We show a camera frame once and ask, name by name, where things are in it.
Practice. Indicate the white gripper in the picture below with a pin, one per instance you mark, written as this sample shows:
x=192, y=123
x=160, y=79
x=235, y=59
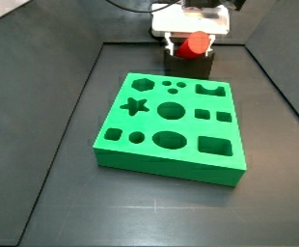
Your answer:
x=187, y=20

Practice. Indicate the green foam shape-sorter block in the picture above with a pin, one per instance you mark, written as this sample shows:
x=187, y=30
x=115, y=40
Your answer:
x=172, y=127

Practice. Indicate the black curved cradle stand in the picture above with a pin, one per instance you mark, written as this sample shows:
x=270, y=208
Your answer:
x=188, y=68

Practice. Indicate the red cylinder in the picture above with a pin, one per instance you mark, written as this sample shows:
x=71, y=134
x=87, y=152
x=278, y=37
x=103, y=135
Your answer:
x=195, y=46

